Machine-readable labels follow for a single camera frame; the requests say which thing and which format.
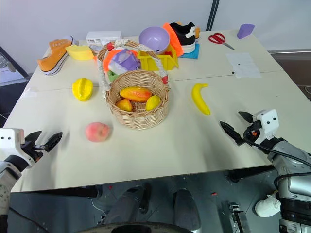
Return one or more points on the yellow starfruit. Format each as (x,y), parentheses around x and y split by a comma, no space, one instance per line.
(82,89)

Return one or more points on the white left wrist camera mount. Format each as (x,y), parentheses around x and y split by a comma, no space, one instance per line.
(9,139)

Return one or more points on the metal rack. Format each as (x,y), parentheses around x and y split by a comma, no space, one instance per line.
(9,65)

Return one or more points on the orange canvas sneaker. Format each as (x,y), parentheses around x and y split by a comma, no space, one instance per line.
(54,55)

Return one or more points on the blue cloth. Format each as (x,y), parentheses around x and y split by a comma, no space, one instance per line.
(192,54)

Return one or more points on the white cardboard box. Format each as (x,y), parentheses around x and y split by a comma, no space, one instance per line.
(104,37)

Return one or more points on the black white sneaker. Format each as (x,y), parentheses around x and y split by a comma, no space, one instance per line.
(184,36)

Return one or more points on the purple plastic bowl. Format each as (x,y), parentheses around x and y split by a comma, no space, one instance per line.
(153,38)

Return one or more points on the small orange yellow fruit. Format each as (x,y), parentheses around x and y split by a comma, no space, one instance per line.
(124,105)

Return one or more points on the pink peach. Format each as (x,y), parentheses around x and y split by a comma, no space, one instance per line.
(97,131)

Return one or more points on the black metal stand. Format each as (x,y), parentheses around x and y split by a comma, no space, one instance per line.
(236,216)

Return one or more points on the black table frame bar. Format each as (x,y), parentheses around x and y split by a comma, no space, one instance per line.
(60,192)

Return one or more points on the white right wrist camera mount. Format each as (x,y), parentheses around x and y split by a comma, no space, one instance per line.
(268,121)

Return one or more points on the purple foam block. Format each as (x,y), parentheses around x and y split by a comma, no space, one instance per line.
(244,31)

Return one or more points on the white paper sheet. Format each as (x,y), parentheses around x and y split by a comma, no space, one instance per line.
(243,64)

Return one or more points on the grey rounded shape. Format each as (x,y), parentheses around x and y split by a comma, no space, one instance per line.
(186,208)
(128,204)

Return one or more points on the green toy item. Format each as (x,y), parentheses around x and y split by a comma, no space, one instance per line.
(112,75)

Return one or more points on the yellow banana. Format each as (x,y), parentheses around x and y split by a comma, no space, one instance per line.
(200,99)

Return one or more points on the yellow foam block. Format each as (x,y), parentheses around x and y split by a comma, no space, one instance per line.
(80,53)

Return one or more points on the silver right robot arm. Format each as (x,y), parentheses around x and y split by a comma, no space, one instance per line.
(291,155)

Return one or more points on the yellow plastic bin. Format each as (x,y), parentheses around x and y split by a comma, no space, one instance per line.
(149,61)

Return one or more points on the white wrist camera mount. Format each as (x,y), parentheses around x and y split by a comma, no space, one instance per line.
(9,139)
(268,121)

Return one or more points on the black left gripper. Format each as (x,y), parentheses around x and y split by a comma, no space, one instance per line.
(34,148)

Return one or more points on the orange fabric piece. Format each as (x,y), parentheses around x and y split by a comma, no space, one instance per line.
(108,59)

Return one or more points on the dark upright pole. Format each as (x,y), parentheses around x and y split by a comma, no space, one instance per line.
(212,14)

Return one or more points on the orange yellow mango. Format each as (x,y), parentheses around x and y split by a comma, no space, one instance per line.
(134,94)

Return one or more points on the purple white packet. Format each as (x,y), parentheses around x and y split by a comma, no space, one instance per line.
(126,60)

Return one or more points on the clear plastic packet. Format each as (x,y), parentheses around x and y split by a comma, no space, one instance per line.
(95,47)

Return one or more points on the yellow lemon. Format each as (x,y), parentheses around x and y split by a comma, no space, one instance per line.
(152,102)

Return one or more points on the black table leg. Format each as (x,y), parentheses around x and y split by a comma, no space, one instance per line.
(234,176)

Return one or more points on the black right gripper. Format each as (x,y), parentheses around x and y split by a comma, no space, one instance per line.
(252,133)

